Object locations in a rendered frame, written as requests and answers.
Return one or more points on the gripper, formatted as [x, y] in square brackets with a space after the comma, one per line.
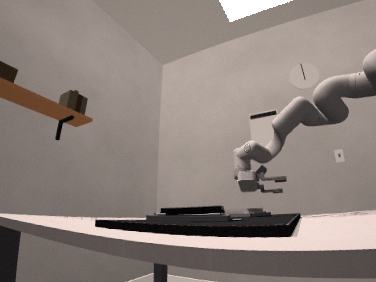
[248, 181]

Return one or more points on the grey rectangular frame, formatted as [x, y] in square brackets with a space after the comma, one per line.
[250, 214]

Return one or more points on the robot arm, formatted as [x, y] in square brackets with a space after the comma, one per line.
[326, 97]

